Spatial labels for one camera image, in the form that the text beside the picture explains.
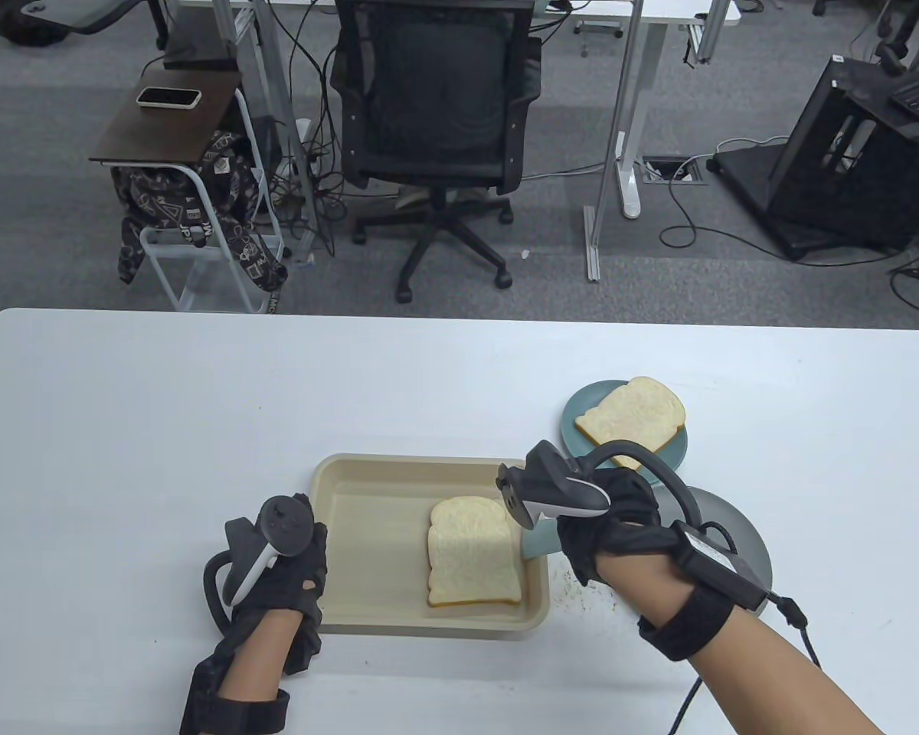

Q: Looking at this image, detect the black smartphone white case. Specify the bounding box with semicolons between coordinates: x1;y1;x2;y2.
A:
136;87;202;110

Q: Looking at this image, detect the brown patterned jacket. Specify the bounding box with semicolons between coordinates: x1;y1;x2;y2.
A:
111;130;288;315

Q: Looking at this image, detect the black wrist sensor module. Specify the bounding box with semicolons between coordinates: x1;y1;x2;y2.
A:
672;521;770;613

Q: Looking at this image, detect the brown side table white frame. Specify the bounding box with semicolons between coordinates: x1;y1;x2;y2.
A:
90;67;288;315

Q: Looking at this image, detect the black mesh office chair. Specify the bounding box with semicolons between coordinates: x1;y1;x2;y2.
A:
329;0;545;303

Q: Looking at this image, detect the person's right forearm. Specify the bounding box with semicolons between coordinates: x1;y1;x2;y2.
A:
597;555;885;735

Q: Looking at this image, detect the white toast slice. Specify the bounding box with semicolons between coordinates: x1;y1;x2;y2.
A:
574;376;688;472
427;496;523;609

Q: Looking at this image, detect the black equipment cart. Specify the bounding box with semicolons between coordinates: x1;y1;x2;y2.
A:
707;55;919;261

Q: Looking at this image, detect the person's left forearm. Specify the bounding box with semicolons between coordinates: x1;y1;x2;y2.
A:
180;609;322;735

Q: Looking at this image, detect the beige baking tray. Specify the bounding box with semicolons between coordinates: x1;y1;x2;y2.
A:
309;454;550;636

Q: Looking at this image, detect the grey round plate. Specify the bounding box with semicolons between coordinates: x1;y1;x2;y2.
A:
655;486;773;594

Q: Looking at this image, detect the white standing desk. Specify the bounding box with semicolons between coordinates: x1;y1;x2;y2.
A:
165;0;742;284

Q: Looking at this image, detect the white floor cable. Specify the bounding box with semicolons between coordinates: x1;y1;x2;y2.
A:
521;136;790;181

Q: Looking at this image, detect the floor outlet box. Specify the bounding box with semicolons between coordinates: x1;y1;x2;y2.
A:
642;157;709;186

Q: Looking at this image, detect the person's left hand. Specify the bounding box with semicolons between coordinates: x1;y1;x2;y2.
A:
226;517;330;636

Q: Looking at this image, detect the black floor cable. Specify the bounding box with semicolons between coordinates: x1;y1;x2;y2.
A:
659;157;901;267

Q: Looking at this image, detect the black white handheld controller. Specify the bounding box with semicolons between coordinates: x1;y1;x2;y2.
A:
203;494;315;632
495;440;702;533

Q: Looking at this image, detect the black sensor cable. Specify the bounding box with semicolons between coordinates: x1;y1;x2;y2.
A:
666;593;824;735

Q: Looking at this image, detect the person's right hand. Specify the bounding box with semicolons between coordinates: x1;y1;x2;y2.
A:
555;467;682;590

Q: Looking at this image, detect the teal round plate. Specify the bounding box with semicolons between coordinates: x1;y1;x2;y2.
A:
561;381;688;487

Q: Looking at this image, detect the black wrist strap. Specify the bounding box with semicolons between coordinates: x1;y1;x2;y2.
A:
638;586;736;661
180;674;290;735

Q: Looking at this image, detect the black cable bundle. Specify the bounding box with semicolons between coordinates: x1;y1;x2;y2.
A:
264;0;349;257

